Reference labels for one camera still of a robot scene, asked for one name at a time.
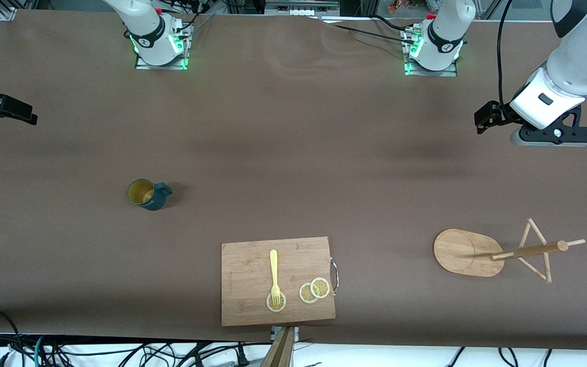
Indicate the teal cup yellow inside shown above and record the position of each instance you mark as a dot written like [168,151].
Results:
[145,194]

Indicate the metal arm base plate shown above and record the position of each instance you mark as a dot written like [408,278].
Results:
[143,63]
[449,72]

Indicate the lemon slice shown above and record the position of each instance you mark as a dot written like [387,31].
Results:
[276,303]
[320,287]
[305,294]

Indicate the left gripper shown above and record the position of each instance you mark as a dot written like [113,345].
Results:
[500,113]

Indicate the grey power strip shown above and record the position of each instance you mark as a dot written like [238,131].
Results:
[301,9]

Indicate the wooden cup rack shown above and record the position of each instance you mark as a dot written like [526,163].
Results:
[464,252]

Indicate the wooden beam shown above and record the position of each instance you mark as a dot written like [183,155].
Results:
[279,351]

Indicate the wooden cutting board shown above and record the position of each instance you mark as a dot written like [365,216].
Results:
[252,275]

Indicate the aluminium frame profile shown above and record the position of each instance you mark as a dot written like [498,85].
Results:
[8,10]

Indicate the yellow plastic fork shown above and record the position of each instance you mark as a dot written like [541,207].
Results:
[273,270]

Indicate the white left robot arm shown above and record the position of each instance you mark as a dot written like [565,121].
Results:
[584,61]

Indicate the metal bracket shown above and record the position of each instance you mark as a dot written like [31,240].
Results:
[296,334]

